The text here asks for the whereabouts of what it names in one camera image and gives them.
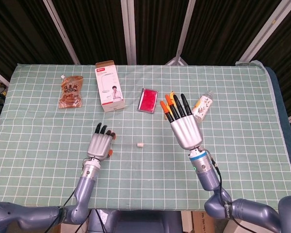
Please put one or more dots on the brown sauce pouch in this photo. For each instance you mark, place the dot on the brown sauce pouch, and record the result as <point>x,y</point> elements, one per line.
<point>70,93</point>

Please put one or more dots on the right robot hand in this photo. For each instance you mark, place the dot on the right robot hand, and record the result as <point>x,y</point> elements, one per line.
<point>186,131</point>

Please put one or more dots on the green checked tablecloth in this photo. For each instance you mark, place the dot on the green checked tablecloth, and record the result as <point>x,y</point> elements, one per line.
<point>140,174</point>

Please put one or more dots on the red ink pad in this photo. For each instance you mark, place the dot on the red ink pad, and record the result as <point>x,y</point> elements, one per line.
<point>148,100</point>

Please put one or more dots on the black curtain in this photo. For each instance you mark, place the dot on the black curtain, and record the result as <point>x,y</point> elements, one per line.
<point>99,29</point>

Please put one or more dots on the small white cylinder piece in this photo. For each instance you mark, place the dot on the small white cylinder piece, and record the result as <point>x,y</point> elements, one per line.
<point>140,145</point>

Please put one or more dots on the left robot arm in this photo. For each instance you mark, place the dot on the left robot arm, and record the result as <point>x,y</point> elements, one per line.
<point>85,189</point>

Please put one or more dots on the floral print bottle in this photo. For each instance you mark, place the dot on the floral print bottle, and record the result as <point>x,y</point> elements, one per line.
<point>203,104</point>

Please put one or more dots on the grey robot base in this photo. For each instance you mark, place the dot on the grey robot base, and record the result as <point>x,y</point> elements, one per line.
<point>140,222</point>

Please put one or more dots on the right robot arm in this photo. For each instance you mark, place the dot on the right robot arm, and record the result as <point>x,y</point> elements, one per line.
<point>208,177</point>

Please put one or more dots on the yellow rubber chicken toy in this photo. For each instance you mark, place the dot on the yellow rubber chicken toy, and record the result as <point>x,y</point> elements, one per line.
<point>172,93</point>

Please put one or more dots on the white lamp carton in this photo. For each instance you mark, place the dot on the white lamp carton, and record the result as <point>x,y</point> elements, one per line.
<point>110,89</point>

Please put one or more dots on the brown cardboard box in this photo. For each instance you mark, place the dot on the brown cardboard box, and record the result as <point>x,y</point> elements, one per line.
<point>201,222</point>

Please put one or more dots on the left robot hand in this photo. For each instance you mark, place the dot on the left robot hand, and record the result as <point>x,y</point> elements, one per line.
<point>99,145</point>

